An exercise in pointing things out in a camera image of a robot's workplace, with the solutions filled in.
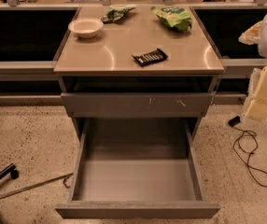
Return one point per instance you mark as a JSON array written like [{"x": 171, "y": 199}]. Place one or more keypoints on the black chair leg with caster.
[{"x": 10, "y": 170}]

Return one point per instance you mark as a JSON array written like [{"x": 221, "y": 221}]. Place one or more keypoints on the closed grey top drawer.
[{"x": 136, "y": 105}]

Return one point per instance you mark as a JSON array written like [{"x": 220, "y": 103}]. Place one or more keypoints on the dark green snack bag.
[{"x": 115, "y": 14}]

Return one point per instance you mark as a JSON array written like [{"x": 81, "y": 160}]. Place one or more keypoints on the grey metal floor rod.
[{"x": 34, "y": 186}]

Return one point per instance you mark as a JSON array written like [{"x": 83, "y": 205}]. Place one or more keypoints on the white bowl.
[{"x": 85, "y": 27}]

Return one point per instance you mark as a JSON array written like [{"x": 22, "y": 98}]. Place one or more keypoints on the black rxbar chocolate bar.
[{"x": 152, "y": 57}]

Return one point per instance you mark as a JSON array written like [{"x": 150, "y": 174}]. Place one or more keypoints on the light green chip bag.
[{"x": 174, "y": 18}]

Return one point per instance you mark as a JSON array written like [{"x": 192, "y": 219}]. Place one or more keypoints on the black power adapter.
[{"x": 234, "y": 121}]

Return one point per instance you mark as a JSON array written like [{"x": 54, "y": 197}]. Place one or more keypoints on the open grey middle drawer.
[{"x": 136, "y": 168}]

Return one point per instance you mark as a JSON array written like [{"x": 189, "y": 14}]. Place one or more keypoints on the grey drawer cabinet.
[{"x": 105, "y": 63}]

